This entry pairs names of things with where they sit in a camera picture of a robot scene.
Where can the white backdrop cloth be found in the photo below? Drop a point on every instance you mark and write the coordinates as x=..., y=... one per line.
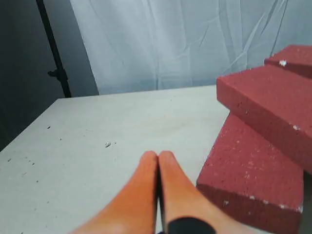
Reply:
x=140, y=45

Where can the red brick lying on table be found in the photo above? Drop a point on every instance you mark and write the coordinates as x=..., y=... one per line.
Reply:
x=252, y=181

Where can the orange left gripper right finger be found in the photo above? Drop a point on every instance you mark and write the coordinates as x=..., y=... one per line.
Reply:
x=184, y=210

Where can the black stand pole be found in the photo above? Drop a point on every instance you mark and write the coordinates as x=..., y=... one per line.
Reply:
x=59, y=73

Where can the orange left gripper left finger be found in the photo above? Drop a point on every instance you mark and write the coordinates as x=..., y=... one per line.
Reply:
x=133, y=209

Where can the red brick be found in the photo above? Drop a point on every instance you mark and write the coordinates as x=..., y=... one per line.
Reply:
x=252, y=181
x=277, y=104
x=293, y=58

